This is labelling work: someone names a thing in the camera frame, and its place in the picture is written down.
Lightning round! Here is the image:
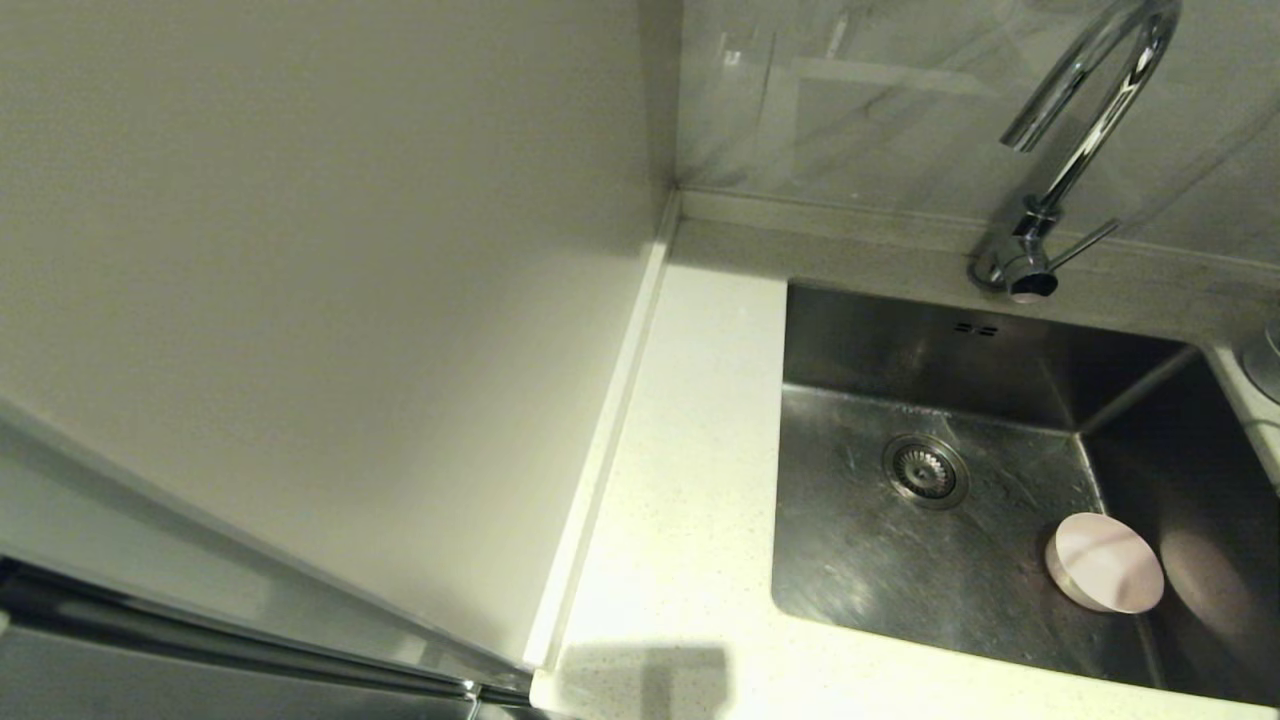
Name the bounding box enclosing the pink bowl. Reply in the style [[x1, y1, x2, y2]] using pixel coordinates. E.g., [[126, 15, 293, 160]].
[[1045, 512, 1166, 614]]

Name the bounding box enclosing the gray bowl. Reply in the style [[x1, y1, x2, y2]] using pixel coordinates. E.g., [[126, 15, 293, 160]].
[[1240, 318, 1280, 404]]

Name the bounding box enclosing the stainless steel sink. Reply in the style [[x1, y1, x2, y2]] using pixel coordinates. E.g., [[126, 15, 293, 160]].
[[770, 280, 1280, 706]]

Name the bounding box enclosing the metal sink drain strainer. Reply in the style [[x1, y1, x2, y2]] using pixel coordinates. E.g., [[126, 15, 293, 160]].
[[881, 433, 969, 510]]

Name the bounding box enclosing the chrome gooseneck faucet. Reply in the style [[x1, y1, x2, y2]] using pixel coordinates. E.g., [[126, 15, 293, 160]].
[[967, 0, 1183, 304]]

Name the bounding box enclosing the stainless steel appliance door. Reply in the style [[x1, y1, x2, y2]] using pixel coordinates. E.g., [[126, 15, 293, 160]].
[[0, 400, 546, 720]]

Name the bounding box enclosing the long bar door handle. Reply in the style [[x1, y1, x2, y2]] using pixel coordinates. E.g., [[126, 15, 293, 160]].
[[0, 560, 536, 709]]

